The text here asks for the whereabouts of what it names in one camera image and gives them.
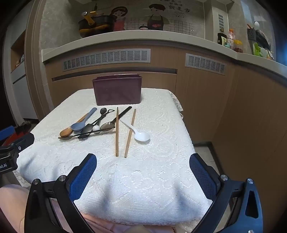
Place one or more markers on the white plastic spoon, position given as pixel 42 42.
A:
pixel 142 136

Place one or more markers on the long grey vent grille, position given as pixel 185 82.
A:
pixel 106 59

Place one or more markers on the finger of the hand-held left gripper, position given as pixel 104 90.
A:
pixel 6 131
pixel 23 140

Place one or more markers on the grey utensil holder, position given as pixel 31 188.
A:
pixel 251 33

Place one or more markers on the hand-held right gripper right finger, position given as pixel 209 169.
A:
pixel 203 177

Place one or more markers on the small white spoon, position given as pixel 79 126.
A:
pixel 96 128

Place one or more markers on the dark metal utensil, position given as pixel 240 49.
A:
pixel 83 136

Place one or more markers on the clear plastic bottle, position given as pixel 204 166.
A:
pixel 231 37

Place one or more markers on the green cutting boards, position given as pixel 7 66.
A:
pixel 260 52

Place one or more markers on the person's pink trouser leg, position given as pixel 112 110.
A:
pixel 11 201

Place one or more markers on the purple plastic utensil container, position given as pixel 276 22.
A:
pixel 117 90

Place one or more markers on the black wok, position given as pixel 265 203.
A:
pixel 264 39

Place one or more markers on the red round object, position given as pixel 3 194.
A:
pixel 15 137

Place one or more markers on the white shelf cabinet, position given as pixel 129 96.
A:
pixel 20 78

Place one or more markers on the short grey vent grille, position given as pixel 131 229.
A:
pixel 205 63

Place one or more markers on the small black round spoon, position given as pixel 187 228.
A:
pixel 103 110

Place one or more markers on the yellow-lid jar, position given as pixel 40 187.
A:
pixel 238 46

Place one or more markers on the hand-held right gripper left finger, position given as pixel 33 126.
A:
pixel 84 177

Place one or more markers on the wooden chopstick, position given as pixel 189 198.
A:
pixel 116 132
pixel 130 133

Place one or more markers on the blue plastic spoon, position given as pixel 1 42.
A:
pixel 77 126

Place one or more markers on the wooden spoon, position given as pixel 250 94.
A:
pixel 65 132

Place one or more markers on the small black pot lid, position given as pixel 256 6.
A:
pixel 142 27

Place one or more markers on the white lace tablecloth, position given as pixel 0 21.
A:
pixel 157 161

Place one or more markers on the dark sauce bottle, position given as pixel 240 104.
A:
pixel 222 39

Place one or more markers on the cartoon wall poster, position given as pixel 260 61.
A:
pixel 157 19

